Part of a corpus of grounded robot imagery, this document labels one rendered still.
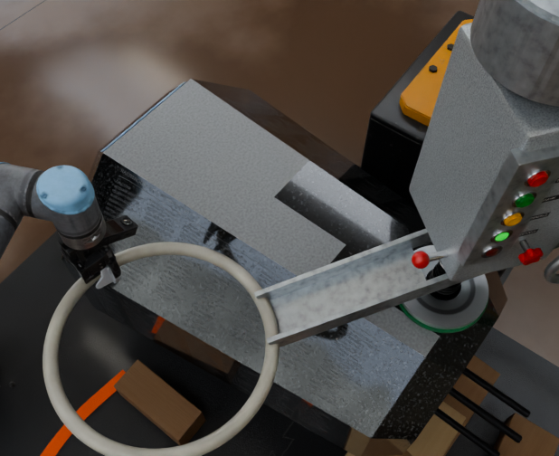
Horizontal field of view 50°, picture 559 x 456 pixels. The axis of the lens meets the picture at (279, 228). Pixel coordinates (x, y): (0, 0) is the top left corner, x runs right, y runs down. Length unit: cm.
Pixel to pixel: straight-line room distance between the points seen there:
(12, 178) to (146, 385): 115
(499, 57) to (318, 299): 72
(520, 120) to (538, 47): 11
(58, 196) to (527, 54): 79
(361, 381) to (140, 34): 238
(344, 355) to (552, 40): 93
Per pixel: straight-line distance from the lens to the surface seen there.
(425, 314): 143
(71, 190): 114
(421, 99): 195
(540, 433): 228
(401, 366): 144
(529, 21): 76
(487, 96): 89
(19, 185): 119
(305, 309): 133
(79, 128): 301
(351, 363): 147
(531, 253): 108
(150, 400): 216
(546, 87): 80
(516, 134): 84
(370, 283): 133
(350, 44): 326
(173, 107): 179
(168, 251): 141
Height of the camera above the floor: 217
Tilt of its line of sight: 59 degrees down
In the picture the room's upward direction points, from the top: straight up
